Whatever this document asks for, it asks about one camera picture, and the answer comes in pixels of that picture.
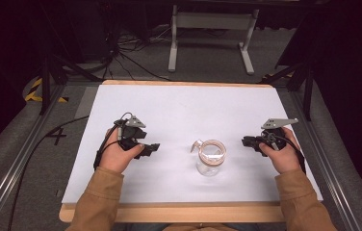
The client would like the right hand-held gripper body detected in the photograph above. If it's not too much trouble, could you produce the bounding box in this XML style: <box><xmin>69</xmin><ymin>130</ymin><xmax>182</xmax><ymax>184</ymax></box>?
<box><xmin>256</xmin><ymin>117</ymin><xmax>299</xmax><ymax>158</ymax></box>

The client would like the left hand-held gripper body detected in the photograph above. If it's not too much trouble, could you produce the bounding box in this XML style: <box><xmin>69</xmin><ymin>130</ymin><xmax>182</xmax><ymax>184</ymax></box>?
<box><xmin>113</xmin><ymin>115</ymin><xmax>148</xmax><ymax>152</ymax></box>

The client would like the clear glass jar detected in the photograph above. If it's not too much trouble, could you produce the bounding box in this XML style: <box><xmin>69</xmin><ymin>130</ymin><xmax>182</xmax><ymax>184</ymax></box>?
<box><xmin>190</xmin><ymin>139</ymin><xmax>228</xmax><ymax>177</ymax></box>

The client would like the person's right hand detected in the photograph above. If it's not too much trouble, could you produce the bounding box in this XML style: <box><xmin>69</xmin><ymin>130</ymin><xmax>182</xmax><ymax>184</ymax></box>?
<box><xmin>258</xmin><ymin>126</ymin><xmax>302</xmax><ymax>175</ymax></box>

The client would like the person's left hand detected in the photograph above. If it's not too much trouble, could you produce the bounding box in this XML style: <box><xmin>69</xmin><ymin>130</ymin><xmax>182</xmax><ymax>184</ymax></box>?
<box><xmin>98</xmin><ymin>127</ymin><xmax>145</xmax><ymax>174</ymax></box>

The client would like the white table sheet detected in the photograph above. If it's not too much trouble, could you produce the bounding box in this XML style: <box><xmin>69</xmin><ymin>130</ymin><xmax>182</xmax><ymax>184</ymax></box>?
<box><xmin>61</xmin><ymin>84</ymin><xmax>324</xmax><ymax>205</ymax></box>

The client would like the black metal stand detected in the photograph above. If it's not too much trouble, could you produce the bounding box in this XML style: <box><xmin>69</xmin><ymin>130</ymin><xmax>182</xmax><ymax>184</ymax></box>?
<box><xmin>259</xmin><ymin>61</ymin><xmax>315</xmax><ymax>122</ymax></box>
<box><xmin>38</xmin><ymin>3</ymin><xmax>103</xmax><ymax>116</ymax></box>

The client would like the yellow black hazard tape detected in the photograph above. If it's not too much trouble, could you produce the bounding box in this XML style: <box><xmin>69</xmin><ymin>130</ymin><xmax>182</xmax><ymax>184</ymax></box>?
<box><xmin>24</xmin><ymin>76</ymin><xmax>69</xmax><ymax>104</ymax></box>

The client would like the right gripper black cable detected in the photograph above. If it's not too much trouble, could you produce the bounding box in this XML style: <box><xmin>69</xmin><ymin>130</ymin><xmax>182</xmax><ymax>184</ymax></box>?
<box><xmin>262</xmin><ymin>129</ymin><xmax>307</xmax><ymax>175</ymax></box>

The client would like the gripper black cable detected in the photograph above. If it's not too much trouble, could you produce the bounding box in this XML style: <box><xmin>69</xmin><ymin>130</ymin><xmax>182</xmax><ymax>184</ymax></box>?
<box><xmin>262</xmin><ymin>129</ymin><xmax>307</xmax><ymax>175</ymax></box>
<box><xmin>7</xmin><ymin>112</ymin><xmax>134</xmax><ymax>231</ymax></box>

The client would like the aluminium floor rail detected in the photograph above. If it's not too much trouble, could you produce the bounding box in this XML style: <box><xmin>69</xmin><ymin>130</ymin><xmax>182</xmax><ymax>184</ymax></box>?
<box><xmin>0</xmin><ymin>84</ymin><xmax>66</xmax><ymax>231</ymax></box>
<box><xmin>290</xmin><ymin>90</ymin><xmax>360</xmax><ymax>231</ymax></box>

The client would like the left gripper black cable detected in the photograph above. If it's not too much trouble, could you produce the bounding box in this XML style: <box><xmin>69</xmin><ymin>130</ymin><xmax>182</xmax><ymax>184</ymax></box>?
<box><xmin>7</xmin><ymin>112</ymin><xmax>134</xmax><ymax>231</ymax></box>

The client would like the bundle of floor cables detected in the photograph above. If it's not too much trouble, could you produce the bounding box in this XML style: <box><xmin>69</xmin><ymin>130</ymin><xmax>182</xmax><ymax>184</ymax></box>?
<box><xmin>101</xmin><ymin>22</ymin><xmax>173</xmax><ymax>83</ymax></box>

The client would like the white metal table frame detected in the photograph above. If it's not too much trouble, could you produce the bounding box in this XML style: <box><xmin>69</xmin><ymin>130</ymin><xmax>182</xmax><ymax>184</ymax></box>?
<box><xmin>168</xmin><ymin>4</ymin><xmax>260</xmax><ymax>76</ymax></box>

